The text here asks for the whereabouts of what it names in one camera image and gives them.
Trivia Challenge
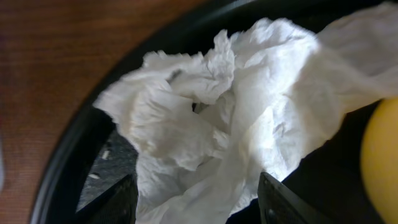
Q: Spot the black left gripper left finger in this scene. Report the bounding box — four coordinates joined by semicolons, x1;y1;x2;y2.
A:
75;174;138;224

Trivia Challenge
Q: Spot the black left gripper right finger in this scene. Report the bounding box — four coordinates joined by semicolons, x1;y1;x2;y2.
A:
257;172;333;224

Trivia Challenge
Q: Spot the white paper napkin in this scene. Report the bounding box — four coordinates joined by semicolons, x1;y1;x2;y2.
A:
94;3;397;223

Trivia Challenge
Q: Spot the yellow bowl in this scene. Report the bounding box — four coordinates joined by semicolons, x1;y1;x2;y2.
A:
361;98;397;223

